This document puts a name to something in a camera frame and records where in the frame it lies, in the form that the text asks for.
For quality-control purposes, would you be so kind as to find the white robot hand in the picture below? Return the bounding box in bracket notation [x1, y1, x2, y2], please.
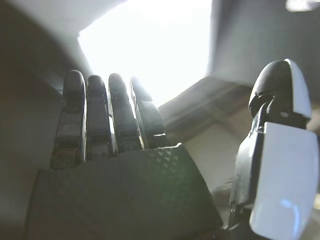
[26, 58, 319, 240]

